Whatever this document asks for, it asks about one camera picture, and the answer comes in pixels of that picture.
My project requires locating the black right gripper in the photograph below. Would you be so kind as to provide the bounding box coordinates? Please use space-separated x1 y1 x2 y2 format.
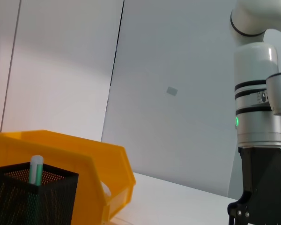
227 146 281 225

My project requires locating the small grey wall sticker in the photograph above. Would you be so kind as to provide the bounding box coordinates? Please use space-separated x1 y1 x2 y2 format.
166 86 178 97

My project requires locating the green pen white cap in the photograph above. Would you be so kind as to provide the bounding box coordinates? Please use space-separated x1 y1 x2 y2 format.
29 155 44 187

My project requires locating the black mesh pen holder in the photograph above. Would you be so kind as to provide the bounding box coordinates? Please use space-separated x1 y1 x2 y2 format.
0 161 80 225

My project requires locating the yellow plastic storage bin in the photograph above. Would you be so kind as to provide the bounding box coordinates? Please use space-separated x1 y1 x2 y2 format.
0 129 136 223

